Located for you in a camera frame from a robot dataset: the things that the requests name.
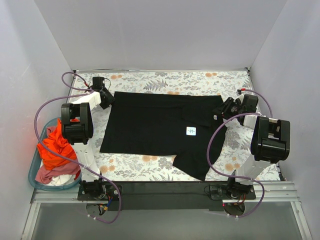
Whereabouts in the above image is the aluminium frame rail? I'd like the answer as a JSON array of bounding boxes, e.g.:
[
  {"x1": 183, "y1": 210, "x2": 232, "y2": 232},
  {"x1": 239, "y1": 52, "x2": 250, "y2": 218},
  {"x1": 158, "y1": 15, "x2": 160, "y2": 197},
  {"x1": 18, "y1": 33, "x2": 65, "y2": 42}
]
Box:
[{"x1": 22, "y1": 181, "x2": 312, "y2": 240}]

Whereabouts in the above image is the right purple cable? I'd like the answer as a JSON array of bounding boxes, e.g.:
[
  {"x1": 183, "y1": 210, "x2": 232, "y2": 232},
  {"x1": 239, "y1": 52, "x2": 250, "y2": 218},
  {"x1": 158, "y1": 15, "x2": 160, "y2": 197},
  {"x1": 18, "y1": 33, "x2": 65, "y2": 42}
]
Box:
[{"x1": 207, "y1": 88, "x2": 273, "y2": 219}]

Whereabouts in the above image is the purple cable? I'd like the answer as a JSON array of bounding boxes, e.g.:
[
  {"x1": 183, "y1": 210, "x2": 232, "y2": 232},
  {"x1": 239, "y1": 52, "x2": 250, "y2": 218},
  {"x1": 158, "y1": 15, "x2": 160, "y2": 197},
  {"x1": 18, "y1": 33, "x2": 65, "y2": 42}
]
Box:
[
  {"x1": 207, "y1": 88, "x2": 273, "y2": 219},
  {"x1": 34, "y1": 71, "x2": 123, "y2": 224}
]

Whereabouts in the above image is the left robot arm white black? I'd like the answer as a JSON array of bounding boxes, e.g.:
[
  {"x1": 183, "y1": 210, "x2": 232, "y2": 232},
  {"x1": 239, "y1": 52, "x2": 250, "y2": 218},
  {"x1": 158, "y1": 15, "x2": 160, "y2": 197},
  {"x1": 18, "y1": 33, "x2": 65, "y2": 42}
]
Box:
[{"x1": 61, "y1": 76, "x2": 115, "y2": 183}]

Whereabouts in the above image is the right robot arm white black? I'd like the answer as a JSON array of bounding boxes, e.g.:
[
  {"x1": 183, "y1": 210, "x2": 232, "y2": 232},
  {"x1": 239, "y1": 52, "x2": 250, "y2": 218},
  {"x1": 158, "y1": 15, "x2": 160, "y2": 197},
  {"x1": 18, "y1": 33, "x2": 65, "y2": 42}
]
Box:
[{"x1": 213, "y1": 94, "x2": 291, "y2": 199}]

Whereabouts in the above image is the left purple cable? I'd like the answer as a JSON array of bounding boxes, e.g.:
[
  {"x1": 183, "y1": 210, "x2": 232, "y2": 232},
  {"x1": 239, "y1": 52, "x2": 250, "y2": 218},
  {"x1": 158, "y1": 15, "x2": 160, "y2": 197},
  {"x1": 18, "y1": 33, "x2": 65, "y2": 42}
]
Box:
[{"x1": 34, "y1": 71, "x2": 123, "y2": 224}]

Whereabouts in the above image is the black t shirt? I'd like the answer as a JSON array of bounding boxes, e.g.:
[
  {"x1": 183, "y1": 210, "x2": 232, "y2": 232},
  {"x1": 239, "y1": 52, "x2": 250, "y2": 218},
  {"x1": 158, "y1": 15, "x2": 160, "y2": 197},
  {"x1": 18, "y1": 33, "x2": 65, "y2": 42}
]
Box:
[{"x1": 99, "y1": 91, "x2": 227, "y2": 181}]

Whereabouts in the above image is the teal plastic laundry basket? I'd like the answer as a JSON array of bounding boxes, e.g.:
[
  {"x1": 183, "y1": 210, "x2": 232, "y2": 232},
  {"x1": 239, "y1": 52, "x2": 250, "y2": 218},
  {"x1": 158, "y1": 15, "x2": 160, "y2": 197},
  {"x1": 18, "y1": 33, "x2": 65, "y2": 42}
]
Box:
[{"x1": 27, "y1": 117, "x2": 83, "y2": 192}]

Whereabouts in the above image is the pink t shirt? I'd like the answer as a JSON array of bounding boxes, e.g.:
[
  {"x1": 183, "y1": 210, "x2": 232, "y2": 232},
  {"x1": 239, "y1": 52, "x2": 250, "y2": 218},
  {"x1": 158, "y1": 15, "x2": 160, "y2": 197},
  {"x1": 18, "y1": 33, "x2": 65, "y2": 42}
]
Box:
[{"x1": 35, "y1": 126, "x2": 81, "y2": 185}]

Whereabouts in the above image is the orange t shirt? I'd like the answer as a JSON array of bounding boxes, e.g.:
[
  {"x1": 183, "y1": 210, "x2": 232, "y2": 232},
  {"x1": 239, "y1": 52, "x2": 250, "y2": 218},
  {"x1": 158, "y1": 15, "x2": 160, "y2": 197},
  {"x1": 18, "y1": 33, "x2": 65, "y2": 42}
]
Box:
[{"x1": 37, "y1": 118, "x2": 77, "y2": 170}]

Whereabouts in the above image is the white t shirt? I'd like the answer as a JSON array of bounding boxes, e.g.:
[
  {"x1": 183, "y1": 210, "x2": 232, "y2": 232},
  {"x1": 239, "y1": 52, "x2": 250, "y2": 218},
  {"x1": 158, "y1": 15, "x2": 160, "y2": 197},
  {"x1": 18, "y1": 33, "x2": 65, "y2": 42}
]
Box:
[{"x1": 47, "y1": 174, "x2": 76, "y2": 187}]

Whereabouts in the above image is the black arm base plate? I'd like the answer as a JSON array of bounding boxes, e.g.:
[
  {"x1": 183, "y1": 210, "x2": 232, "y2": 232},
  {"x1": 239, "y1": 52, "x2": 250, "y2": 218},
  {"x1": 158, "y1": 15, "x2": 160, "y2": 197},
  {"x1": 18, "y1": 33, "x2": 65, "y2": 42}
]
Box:
[{"x1": 77, "y1": 181, "x2": 256, "y2": 211}]

